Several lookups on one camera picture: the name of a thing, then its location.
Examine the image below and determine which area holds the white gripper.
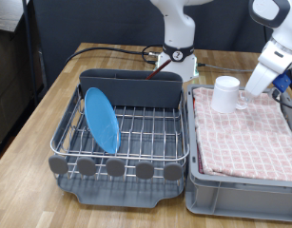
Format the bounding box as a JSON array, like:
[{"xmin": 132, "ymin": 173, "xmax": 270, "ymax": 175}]
[{"xmin": 242, "ymin": 40, "xmax": 292, "ymax": 105}]

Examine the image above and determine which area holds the white plastic mug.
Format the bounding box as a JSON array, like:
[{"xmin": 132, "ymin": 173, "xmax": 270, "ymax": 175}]
[{"xmin": 210, "ymin": 75, "xmax": 249, "ymax": 114}]

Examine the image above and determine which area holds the brown wooden spoon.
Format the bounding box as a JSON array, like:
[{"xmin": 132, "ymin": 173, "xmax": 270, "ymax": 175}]
[{"xmin": 146, "ymin": 59, "xmax": 172, "ymax": 81}]

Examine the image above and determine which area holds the blue round plate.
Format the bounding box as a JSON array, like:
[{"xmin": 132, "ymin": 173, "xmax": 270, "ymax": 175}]
[{"xmin": 84, "ymin": 86, "xmax": 122, "ymax": 156}]

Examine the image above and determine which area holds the grey dish drying rack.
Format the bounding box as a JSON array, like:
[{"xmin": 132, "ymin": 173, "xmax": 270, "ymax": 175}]
[{"xmin": 48, "ymin": 84, "xmax": 187, "ymax": 209}]

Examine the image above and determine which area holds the pink checkered cloth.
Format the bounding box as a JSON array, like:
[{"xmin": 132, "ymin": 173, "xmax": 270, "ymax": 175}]
[{"xmin": 192, "ymin": 86, "xmax": 292, "ymax": 183}]

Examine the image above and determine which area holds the red label strip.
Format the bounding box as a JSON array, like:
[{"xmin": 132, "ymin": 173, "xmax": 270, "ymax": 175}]
[{"xmin": 197, "ymin": 147, "xmax": 205, "ymax": 175}]

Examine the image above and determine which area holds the grey plastic crate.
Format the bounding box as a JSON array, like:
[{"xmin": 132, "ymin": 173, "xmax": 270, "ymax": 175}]
[{"xmin": 185, "ymin": 83, "xmax": 292, "ymax": 223}]

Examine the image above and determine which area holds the dark grey cutlery holder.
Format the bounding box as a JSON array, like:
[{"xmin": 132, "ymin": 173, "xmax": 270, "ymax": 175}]
[{"xmin": 78, "ymin": 68, "xmax": 185, "ymax": 109}]

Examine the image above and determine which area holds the brown cardboard box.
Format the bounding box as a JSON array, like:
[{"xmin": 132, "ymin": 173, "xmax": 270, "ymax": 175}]
[{"xmin": 0, "ymin": 28, "xmax": 31, "ymax": 148}]

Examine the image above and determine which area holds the grey cable on table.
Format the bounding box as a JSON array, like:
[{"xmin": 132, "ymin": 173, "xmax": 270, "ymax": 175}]
[{"xmin": 197, "ymin": 62, "xmax": 256, "ymax": 73}]

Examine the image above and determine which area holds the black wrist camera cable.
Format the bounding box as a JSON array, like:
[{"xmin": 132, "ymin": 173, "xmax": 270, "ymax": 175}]
[{"xmin": 271, "ymin": 67, "xmax": 292, "ymax": 112}]

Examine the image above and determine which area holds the metal wire dish rack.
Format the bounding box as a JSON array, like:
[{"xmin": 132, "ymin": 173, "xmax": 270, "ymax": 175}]
[{"xmin": 49, "ymin": 84, "xmax": 190, "ymax": 184}]

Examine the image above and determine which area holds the black cable on table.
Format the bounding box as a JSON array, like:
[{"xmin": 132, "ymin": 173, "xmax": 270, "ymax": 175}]
[{"xmin": 65, "ymin": 44, "xmax": 163, "ymax": 67}]

